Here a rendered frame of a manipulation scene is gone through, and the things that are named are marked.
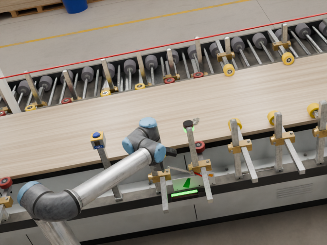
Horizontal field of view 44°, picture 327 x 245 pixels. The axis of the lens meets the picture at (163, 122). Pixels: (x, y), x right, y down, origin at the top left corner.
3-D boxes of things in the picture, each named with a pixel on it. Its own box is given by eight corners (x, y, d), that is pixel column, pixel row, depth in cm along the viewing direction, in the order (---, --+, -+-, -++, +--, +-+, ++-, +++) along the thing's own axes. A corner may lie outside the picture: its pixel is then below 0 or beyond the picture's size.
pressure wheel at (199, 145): (207, 160, 251) (205, 147, 244) (194, 163, 251) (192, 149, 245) (205, 152, 258) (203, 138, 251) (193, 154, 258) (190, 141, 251)
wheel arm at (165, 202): (170, 214, 222) (168, 208, 219) (163, 215, 222) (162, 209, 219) (164, 161, 257) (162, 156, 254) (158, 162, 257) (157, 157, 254)
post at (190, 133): (202, 188, 250) (192, 129, 222) (197, 189, 250) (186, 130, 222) (202, 184, 253) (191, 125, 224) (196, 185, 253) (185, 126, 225)
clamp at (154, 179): (171, 180, 242) (170, 174, 239) (149, 184, 243) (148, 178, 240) (170, 173, 247) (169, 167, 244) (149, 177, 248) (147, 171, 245)
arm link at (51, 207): (49, 214, 147) (168, 140, 192) (30, 201, 155) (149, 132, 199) (54, 237, 153) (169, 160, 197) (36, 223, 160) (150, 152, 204)
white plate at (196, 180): (215, 183, 247) (213, 172, 241) (174, 191, 249) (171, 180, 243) (215, 183, 248) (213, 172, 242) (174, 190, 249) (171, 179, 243)
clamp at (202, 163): (211, 170, 240) (210, 164, 237) (190, 174, 241) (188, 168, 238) (210, 164, 245) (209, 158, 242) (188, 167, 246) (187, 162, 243)
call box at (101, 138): (106, 148, 223) (102, 138, 218) (93, 150, 223) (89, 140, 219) (106, 140, 229) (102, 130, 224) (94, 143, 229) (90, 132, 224)
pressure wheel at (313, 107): (318, 105, 243) (307, 113, 246) (325, 113, 247) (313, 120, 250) (315, 99, 248) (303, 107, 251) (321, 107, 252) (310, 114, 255)
